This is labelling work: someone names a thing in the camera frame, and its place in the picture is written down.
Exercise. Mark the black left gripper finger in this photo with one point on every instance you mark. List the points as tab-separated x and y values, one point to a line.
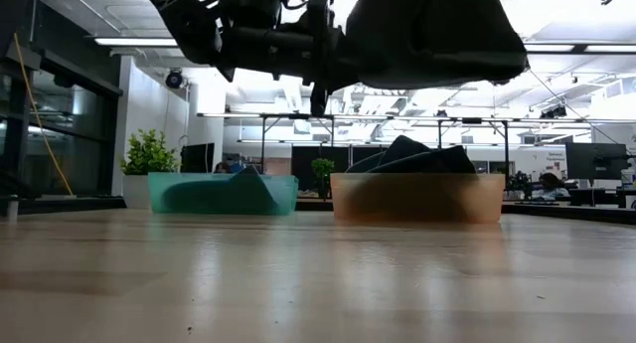
350	42
348	70

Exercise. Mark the dark glass partition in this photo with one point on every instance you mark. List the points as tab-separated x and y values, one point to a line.
74	134

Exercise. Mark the green plant in white pot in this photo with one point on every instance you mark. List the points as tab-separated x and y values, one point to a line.
148	154

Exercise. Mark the small green plant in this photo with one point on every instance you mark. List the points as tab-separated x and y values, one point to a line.
322	171

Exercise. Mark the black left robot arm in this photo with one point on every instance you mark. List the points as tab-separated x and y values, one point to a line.
184	20

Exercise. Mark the black dome security camera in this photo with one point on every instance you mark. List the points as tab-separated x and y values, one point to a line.
174	79

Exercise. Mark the orange translucent plastic bin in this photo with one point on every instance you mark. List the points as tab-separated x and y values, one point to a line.
492	199

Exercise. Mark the grey-blue cap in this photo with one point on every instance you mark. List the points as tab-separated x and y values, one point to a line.
437	40

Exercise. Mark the dark navy denim cap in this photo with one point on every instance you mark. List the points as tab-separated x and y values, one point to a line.
251	184

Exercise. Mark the black metal rack frame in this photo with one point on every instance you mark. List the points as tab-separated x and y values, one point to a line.
263	134

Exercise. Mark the black monitor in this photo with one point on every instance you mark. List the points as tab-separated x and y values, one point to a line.
197	158
596	161

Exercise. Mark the ceiling light strip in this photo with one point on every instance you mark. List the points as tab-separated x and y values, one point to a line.
581	48
134	42

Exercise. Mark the dark blue cap with buckle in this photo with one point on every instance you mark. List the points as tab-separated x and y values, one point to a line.
422	159

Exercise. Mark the small grey post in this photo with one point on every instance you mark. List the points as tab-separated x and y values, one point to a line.
12	209

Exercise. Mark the person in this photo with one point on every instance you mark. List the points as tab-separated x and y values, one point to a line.
223	167
550	184

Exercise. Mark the green translucent plastic bin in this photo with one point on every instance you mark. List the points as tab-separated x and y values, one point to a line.
164	194

